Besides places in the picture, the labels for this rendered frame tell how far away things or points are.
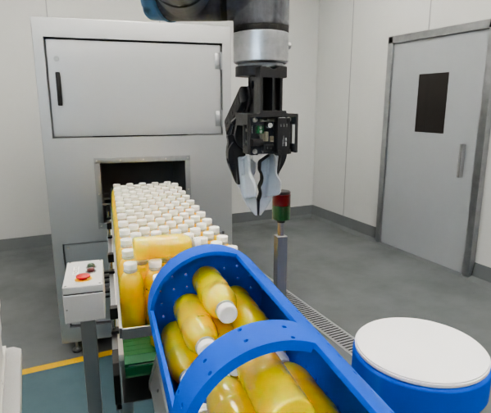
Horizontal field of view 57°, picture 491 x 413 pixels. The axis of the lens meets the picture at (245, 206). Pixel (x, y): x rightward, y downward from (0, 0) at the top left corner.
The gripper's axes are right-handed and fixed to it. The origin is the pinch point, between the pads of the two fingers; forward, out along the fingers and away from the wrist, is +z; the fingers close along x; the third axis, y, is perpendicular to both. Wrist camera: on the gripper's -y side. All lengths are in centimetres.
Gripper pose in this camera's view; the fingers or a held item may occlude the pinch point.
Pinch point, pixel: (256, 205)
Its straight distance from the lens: 68.9
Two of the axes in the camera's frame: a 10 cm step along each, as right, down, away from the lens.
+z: 0.0, 9.8, 2.2
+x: 9.6, -0.7, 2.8
